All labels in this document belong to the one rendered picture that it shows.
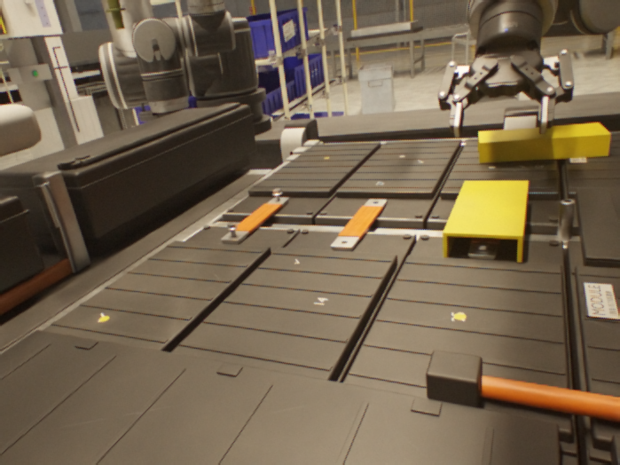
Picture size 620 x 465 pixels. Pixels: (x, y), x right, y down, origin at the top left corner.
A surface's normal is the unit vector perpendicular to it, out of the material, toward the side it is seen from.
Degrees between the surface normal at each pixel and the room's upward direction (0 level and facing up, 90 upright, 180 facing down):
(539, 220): 0
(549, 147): 90
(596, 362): 0
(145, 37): 90
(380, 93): 90
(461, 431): 0
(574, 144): 90
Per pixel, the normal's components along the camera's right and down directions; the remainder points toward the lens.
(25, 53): 0.91, 0.05
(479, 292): -0.13, -0.91
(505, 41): -0.22, 0.90
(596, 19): 0.26, 0.43
